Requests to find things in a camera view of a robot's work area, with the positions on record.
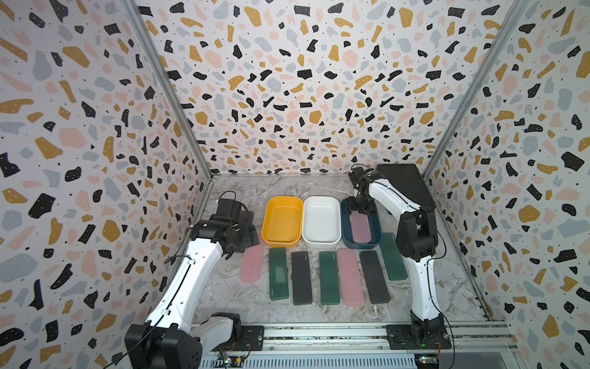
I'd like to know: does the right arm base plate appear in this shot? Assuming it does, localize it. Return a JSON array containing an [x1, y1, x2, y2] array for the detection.
[[385, 324, 453, 350]]

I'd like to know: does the pink pencil case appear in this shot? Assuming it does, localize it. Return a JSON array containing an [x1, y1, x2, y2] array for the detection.
[[336, 249, 364, 308], [350, 212, 372, 244], [239, 244, 265, 284]]

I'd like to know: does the yellow storage box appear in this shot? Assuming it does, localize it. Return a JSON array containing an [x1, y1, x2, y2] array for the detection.
[[261, 196, 304, 248]]

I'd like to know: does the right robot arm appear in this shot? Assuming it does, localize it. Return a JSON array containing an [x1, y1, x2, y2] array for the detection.
[[346, 164, 445, 344]]

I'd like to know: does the aluminium rail frame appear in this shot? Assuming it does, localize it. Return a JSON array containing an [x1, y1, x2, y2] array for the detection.
[[198, 321, 526, 368]]

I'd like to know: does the dark grey pencil case right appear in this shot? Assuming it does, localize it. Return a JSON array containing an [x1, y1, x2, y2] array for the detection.
[[360, 251, 390, 304]]

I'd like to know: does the white storage box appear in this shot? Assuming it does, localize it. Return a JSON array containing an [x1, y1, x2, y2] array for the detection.
[[302, 196, 342, 249]]

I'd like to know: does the dark teal storage box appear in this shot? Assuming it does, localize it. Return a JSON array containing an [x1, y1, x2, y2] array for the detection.
[[340, 199, 382, 250]]

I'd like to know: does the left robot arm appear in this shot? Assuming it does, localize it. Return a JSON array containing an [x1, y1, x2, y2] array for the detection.
[[124, 194, 259, 368]]

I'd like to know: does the dark grey pencil case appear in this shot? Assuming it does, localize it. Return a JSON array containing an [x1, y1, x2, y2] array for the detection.
[[360, 251, 390, 304], [291, 252, 313, 306]]

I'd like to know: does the light green pencil case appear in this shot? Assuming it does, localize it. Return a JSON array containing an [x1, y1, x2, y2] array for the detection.
[[268, 248, 289, 301]]

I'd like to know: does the dark grey pencil case left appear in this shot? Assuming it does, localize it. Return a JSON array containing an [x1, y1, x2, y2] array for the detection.
[[291, 252, 313, 306]]

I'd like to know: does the black briefcase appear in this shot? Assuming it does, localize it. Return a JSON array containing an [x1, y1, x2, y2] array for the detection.
[[376, 164, 436, 209]]

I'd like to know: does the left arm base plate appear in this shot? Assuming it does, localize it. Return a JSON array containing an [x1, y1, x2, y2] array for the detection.
[[214, 325, 265, 352]]

